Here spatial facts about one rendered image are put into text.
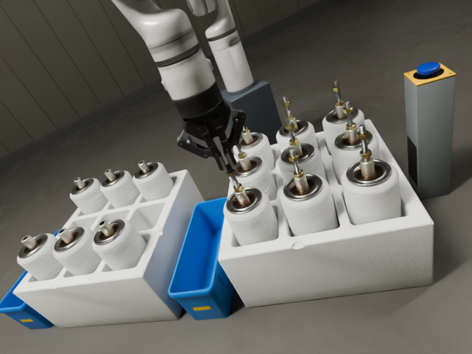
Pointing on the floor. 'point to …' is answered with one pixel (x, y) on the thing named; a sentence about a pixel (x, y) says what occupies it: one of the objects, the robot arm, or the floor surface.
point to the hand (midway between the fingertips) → (225, 160)
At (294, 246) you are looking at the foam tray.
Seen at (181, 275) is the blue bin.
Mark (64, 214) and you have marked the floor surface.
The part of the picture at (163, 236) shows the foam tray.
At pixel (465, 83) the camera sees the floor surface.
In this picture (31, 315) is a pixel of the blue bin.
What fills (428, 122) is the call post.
